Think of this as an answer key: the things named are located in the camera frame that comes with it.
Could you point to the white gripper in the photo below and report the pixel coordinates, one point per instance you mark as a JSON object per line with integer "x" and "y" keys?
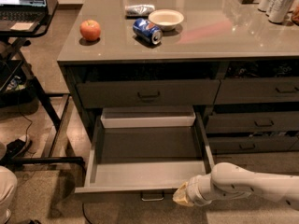
{"x": 193, "y": 189}

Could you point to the grey drawer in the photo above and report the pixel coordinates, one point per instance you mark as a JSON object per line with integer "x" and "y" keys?
{"x": 253, "y": 122}
{"x": 144, "y": 163}
{"x": 255, "y": 144}
{"x": 258, "y": 90}
{"x": 140, "y": 93}

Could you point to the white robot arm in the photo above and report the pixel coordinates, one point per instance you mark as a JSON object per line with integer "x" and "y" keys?
{"x": 227, "y": 181}

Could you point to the grey counter cabinet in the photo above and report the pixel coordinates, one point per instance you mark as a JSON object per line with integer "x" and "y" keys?
{"x": 218, "y": 39}

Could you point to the blue pepsi can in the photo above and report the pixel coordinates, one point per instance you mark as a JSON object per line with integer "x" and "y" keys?
{"x": 148, "y": 31}

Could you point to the black sneaker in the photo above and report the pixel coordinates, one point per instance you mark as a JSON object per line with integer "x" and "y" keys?
{"x": 17, "y": 146}

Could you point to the person leg beige trousers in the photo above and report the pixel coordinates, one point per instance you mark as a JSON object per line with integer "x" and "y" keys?
{"x": 8, "y": 186}

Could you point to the white bowl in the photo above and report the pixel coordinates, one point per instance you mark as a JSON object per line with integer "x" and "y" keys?
{"x": 166, "y": 19}

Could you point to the silver foil snack bag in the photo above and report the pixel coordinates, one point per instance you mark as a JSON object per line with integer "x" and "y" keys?
{"x": 139, "y": 10}

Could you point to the red apple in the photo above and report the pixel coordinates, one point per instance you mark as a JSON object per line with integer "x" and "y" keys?
{"x": 90, "y": 30}

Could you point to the black laptop stand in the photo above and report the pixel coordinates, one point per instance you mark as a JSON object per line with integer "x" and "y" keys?
{"x": 54, "y": 103}

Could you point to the open laptop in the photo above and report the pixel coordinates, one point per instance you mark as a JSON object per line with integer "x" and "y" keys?
{"x": 22, "y": 15}

